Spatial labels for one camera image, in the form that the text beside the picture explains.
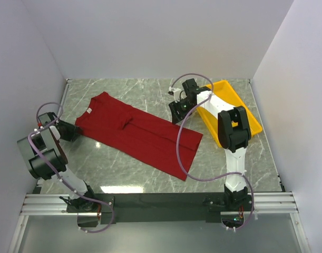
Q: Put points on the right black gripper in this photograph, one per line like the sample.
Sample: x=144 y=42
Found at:
x=175 y=107

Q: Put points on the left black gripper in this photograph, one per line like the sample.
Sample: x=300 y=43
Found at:
x=71 y=136

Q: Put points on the red t shirt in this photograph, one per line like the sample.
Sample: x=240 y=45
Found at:
x=145 y=137

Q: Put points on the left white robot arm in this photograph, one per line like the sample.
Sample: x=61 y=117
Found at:
x=45 y=159

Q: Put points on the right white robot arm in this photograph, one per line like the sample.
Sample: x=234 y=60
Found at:
x=233 y=132

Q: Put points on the yellow plastic tray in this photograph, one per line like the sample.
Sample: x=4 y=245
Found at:
x=224 y=98

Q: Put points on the black base crossbar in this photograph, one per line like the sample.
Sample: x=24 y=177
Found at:
x=159 y=207

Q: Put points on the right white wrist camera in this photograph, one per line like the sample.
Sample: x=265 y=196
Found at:
x=175 y=92

